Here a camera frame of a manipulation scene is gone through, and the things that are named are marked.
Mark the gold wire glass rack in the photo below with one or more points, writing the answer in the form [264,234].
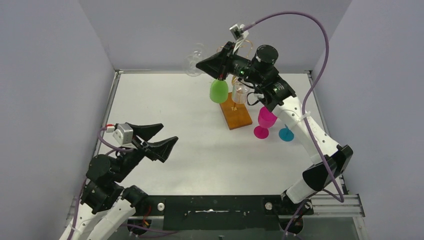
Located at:
[235,115]

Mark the pink plastic wine glass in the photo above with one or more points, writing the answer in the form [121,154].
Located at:
[266,120]

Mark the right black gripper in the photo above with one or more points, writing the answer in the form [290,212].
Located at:
[226,62]

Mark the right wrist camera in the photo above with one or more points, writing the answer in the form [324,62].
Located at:
[240,34]

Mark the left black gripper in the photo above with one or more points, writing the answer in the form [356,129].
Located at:
[139,147]

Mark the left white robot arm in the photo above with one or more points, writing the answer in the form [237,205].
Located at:
[103,205]

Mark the blue plastic wine glass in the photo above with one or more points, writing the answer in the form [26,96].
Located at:
[285,134]

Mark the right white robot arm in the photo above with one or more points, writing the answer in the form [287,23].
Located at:
[329,158]

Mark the green plastic wine glass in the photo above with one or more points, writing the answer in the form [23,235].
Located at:
[218,92]

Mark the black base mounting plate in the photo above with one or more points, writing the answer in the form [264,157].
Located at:
[177,213]

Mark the clear round wine glass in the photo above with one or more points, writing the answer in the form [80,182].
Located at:
[190,61]

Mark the clear patterned wine glass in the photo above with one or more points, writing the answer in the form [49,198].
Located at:
[239,93]

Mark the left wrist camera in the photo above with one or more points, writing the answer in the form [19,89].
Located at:
[121,132]

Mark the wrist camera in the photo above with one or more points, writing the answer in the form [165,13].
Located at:
[121,132]
[240,34]

